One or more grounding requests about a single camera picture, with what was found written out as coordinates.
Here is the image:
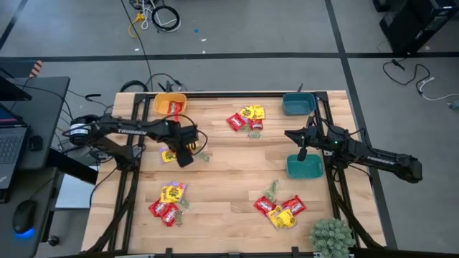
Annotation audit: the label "black computer cabinet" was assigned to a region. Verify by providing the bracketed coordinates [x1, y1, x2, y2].
[372, 0, 459, 55]

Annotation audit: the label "black desk leg bar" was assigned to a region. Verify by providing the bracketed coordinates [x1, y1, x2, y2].
[46, 148, 100, 186]

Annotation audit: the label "white floor cable bundle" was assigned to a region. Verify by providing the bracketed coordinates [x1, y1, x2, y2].
[140, 0, 180, 34]

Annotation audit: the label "black office desk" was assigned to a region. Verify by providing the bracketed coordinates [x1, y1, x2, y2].
[0, 75, 71, 171]

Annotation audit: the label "dark grey desk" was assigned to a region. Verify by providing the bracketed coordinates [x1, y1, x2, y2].
[0, 166, 61, 258]

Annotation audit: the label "black laptop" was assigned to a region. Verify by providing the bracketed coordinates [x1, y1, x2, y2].
[0, 102, 31, 191]

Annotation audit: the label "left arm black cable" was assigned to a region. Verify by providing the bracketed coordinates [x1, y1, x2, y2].
[143, 113, 209, 157]

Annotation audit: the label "orange plastic bin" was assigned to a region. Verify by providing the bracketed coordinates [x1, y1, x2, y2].
[153, 92, 188, 116]

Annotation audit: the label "long black floor cable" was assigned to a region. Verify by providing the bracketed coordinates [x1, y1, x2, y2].
[120, 0, 154, 92]

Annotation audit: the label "yellow plug cable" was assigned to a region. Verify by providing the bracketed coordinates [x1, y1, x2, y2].
[128, 11, 146, 39]

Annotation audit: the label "green teal plastic bin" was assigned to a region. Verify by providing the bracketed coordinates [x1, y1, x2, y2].
[285, 153, 325, 181]

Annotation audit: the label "orange black striped marker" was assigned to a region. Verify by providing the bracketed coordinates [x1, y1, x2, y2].
[29, 59, 44, 79]

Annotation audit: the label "black monitor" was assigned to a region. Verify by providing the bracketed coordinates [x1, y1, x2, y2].
[0, 75, 33, 102]

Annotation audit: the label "thick black cable loop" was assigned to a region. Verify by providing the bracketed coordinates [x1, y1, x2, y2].
[119, 80, 149, 93]

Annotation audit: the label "dark teal plastic bin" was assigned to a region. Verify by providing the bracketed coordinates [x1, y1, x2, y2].
[281, 92, 317, 117]

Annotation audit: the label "small black puck device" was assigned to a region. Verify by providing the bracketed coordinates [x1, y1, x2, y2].
[28, 135, 44, 152]

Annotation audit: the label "black floor cable with plug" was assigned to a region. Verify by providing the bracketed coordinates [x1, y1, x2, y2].
[382, 58, 432, 95]

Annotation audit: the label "black computer mouse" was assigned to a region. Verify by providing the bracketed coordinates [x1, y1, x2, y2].
[12, 199, 38, 234]

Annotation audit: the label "white floor cable with plug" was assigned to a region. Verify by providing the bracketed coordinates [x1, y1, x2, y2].
[418, 76, 459, 102]

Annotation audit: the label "black power plug cables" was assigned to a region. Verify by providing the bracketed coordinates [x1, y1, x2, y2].
[145, 72, 188, 93]

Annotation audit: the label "green artificial plant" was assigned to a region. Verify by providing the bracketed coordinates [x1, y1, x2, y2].
[310, 217, 357, 258]

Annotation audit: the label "black aluminium rig frame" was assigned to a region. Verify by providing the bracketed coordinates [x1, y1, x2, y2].
[84, 90, 388, 258]

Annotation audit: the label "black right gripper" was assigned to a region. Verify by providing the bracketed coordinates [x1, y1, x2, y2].
[285, 115, 324, 163]

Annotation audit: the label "coiled black cable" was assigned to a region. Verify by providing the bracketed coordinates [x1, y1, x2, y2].
[151, 4, 181, 33]

